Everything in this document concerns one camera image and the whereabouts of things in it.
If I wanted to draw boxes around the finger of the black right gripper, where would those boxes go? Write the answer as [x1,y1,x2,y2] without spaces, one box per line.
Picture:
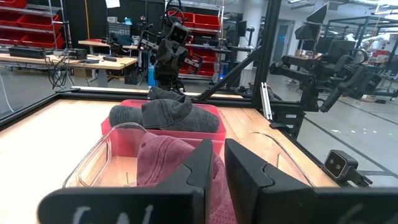
[172,46,190,70]
[156,39,175,62]

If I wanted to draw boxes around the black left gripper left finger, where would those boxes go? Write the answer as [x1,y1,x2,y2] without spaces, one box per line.
[37,138,214,224]

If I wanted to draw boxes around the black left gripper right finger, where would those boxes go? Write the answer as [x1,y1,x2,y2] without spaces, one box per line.
[224,138,398,224]

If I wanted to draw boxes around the maroon cap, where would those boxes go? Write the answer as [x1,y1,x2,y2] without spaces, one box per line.
[136,132,238,224]

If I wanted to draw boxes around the dark grey cap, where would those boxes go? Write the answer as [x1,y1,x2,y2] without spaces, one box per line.
[141,86,221,134]
[108,105,144,128]

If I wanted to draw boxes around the blue container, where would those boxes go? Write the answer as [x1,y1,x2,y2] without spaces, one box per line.
[147,58,158,87]

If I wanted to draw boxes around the red storage bin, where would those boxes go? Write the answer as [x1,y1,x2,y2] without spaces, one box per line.
[21,32,65,50]
[17,14,60,32]
[0,11,21,28]
[0,0,28,9]
[0,29,24,45]
[193,13,221,31]

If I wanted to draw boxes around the clear plastic bin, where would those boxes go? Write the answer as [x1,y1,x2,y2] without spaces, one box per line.
[62,121,317,189]

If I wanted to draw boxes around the translucent red plastic bin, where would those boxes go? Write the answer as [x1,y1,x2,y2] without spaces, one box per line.
[101,99,227,158]

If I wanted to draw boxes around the small wooden desk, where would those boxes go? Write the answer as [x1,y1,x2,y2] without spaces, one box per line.
[77,39,141,55]

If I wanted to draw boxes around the long wooden desk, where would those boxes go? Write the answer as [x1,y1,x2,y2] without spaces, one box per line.
[0,52,139,88]

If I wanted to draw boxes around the black control box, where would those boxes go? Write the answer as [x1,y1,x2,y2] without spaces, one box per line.
[269,108,306,141]

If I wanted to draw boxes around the grey-blue door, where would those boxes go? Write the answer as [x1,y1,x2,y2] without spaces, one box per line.
[273,20,295,63]

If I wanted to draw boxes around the black power strip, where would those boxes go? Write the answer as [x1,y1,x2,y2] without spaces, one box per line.
[8,46,47,59]

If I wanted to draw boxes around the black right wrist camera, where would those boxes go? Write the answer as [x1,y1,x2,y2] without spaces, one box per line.
[169,21,192,45]

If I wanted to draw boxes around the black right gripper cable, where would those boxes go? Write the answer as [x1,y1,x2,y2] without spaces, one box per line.
[162,0,188,27]

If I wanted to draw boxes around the black table-level camera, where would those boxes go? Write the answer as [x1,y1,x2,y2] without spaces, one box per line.
[322,149,373,189]

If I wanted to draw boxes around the black aluminium table frame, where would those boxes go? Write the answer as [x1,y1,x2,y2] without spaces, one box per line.
[0,0,327,169]

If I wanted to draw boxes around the silver metal bracket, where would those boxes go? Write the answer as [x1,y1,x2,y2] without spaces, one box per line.
[259,82,274,121]

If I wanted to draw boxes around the tangled black desk cables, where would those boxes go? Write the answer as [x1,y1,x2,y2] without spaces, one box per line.
[45,51,75,91]

